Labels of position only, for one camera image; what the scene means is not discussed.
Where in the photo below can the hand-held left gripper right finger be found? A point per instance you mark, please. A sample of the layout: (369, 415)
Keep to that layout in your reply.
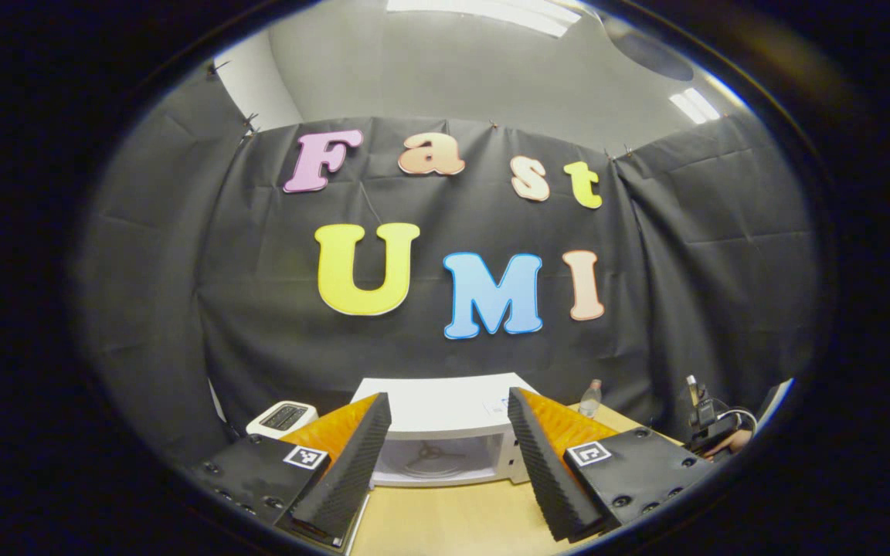
(545, 479)

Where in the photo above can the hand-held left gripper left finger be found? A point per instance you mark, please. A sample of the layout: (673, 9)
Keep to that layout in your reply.
(348, 479)

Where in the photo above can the white microwave oven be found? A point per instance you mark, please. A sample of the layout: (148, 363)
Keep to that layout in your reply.
(445, 409)

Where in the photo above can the white toaster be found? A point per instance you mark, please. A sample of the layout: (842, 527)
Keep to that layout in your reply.
(283, 417)

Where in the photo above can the large ceiling light panel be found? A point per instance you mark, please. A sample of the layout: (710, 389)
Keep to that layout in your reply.
(491, 11)

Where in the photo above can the clear plastic bottle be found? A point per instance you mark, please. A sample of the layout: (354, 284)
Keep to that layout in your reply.
(589, 401)

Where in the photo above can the small ceiling light panel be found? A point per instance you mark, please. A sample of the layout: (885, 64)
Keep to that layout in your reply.
(694, 104)

